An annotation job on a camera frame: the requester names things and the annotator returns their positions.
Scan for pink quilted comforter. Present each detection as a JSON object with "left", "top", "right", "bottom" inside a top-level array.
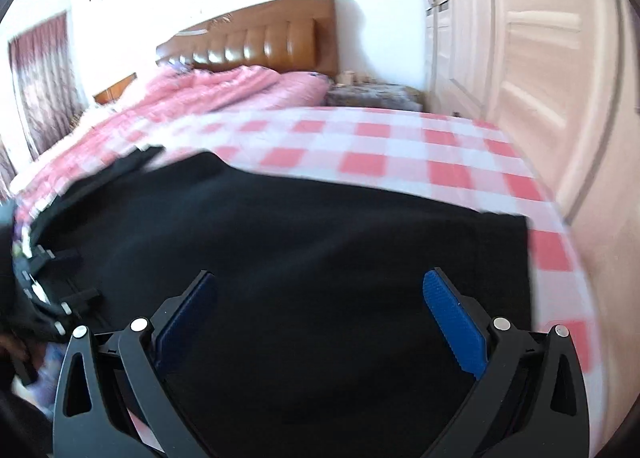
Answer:
[{"left": 11, "top": 65, "right": 332, "bottom": 225}]

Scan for patterned covered nightstand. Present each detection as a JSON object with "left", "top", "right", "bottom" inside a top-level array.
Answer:
[{"left": 324, "top": 70, "right": 424, "bottom": 113}]

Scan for brown wooden headboard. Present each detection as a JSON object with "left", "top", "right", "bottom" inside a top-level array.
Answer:
[{"left": 156, "top": 0, "right": 340, "bottom": 77}]

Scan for maroon curtain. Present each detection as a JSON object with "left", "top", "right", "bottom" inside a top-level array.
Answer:
[{"left": 1, "top": 11, "right": 86, "bottom": 200}]

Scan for black pants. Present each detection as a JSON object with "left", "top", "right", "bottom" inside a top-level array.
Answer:
[{"left": 30, "top": 152, "right": 532, "bottom": 457}]

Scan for white wardrobe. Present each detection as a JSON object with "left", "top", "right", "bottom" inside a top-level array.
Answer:
[{"left": 418, "top": 0, "right": 640, "bottom": 239}]

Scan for far wooden nightstand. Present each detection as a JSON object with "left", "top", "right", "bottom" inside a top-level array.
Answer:
[{"left": 93, "top": 73, "right": 137, "bottom": 105}]

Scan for pink checkered bed sheet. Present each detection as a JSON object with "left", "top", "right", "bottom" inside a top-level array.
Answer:
[{"left": 119, "top": 105, "right": 609, "bottom": 454}]

